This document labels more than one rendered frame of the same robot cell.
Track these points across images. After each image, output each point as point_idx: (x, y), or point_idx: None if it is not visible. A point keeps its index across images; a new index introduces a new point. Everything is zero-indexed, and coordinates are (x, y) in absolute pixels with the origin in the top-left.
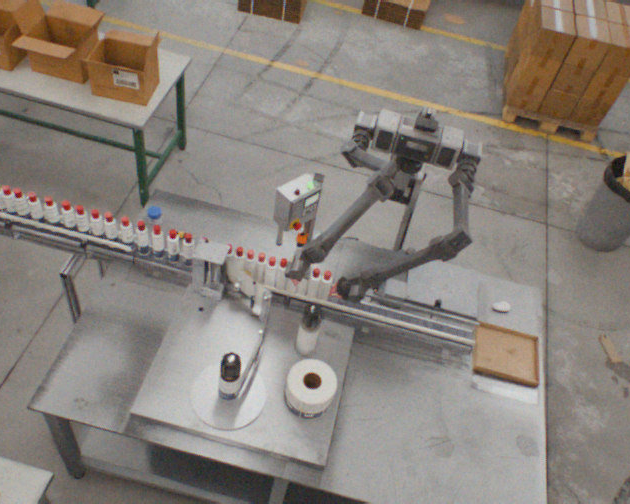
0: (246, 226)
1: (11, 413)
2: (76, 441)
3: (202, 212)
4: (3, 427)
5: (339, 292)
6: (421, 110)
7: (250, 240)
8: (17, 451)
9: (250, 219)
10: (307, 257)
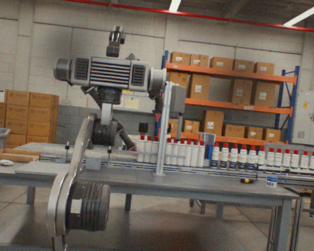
0: (214, 186)
1: (266, 247)
2: (218, 204)
3: (251, 189)
4: (262, 243)
5: (132, 141)
6: (123, 30)
7: (204, 182)
8: (246, 238)
9: (216, 188)
10: (156, 96)
